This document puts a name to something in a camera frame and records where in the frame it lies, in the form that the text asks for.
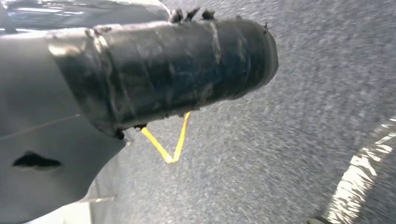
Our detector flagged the yellow floor tape outline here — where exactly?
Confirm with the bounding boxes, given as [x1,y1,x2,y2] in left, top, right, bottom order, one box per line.
[141,111,191,164]

